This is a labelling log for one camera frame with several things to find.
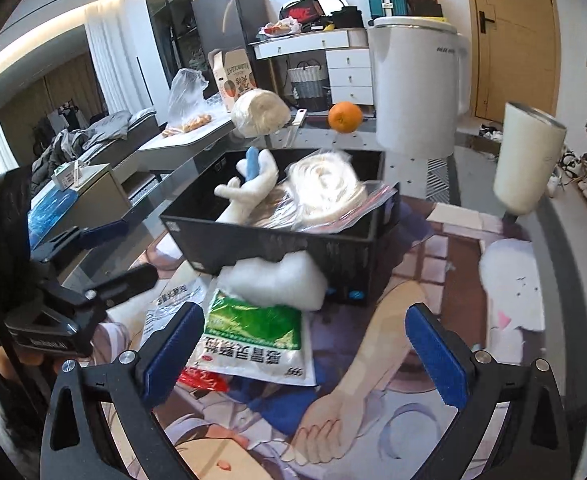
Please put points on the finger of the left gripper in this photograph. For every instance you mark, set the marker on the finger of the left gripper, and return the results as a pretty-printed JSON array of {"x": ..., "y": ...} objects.
[
  {"x": 63, "y": 248},
  {"x": 122, "y": 287}
]

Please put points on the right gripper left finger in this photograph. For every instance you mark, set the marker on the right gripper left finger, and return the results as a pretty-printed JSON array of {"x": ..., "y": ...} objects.
[{"x": 77, "y": 441}]

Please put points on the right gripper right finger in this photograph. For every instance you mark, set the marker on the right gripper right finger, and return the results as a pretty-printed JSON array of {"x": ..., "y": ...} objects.
[{"x": 533, "y": 441}]

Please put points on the red balloon glue packet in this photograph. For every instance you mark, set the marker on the red balloon glue packet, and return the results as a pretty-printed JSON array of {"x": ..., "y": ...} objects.
[{"x": 195, "y": 378}]

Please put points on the green white medicine packet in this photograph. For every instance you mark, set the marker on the green white medicine packet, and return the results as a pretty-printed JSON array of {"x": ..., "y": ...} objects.
[{"x": 268, "y": 344}]

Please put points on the white blue plush toy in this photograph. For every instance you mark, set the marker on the white blue plush toy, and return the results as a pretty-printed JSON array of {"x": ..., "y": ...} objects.
[{"x": 260, "y": 173}]

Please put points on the person's left hand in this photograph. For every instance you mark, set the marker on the person's left hand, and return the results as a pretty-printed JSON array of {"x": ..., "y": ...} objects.
[{"x": 27, "y": 357}]

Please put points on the grey low cabinet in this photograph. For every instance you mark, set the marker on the grey low cabinet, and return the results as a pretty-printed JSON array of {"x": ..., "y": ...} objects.
[{"x": 96, "y": 199}]

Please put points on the tissue box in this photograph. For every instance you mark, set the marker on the tissue box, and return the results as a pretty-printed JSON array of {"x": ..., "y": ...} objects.
[{"x": 76, "y": 175}]

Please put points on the grey sofa with clothes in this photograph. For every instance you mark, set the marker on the grey sofa with clothes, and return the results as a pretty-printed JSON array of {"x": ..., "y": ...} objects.
[{"x": 108, "y": 141}]

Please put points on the grey side table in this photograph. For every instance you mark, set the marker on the grey side table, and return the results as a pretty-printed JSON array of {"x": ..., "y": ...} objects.
[{"x": 164, "y": 154}]

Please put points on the anime printed desk mat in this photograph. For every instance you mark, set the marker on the anime printed desk mat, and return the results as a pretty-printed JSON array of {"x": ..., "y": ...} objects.
[{"x": 373, "y": 412}]

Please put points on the clear plastic snack bag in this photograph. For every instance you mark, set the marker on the clear plastic snack bag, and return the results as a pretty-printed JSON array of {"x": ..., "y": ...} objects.
[{"x": 187, "y": 106}]

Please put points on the white curtain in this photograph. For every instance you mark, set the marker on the white curtain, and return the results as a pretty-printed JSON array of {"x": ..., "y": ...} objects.
[{"x": 112, "y": 63}]

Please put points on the bagged white yarn ball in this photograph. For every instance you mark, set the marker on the bagged white yarn ball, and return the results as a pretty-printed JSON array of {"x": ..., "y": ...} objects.
[{"x": 259, "y": 112}]

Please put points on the printed fruit carton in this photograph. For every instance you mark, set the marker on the printed fruit carton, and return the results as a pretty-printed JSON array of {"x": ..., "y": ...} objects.
[{"x": 233, "y": 74}]

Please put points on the black cardboard storage box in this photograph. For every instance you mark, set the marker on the black cardboard storage box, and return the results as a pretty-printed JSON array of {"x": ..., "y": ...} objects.
[{"x": 357, "y": 262}]

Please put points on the dark grey refrigerator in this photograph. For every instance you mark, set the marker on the dark grey refrigerator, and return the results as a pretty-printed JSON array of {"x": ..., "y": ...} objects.
[{"x": 229, "y": 25}]

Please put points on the black glass cabinet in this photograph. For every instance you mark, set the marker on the black glass cabinet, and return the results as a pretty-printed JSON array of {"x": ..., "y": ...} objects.
[{"x": 178, "y": 45}]

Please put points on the woven striped basket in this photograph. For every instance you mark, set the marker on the woven striped basket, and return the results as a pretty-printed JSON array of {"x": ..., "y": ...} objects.
[{"x": 309, "y": 81}]

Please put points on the orange fruit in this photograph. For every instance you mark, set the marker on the orange fruit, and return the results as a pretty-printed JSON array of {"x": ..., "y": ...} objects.
[{"x": 345, "y": 117}]

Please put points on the white drawer desk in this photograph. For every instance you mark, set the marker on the white drawer desk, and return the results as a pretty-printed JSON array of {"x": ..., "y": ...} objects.
[{"x": 344, "y": 53}]

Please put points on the red black shoe bag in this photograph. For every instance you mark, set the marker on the red black shoe bag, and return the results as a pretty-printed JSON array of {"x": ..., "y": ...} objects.
[{"x": 303, "y": 11}]

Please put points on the black handbag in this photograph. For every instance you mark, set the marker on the black handbag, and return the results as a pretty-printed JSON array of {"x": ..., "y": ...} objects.
[{"x": 347, "y": 17}]

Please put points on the white electric kettle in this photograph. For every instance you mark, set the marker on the white electric kettle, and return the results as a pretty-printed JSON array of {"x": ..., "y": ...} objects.
[{"x": 421, "y": 84}]

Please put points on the wooden door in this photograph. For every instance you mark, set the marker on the wooden door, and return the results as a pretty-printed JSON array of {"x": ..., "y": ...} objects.
[{"x": 516, "y": 48}]

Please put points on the white handled knife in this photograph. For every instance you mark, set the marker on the white handled knife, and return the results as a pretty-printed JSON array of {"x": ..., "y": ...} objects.
[{"x": 293, "y": 129}]

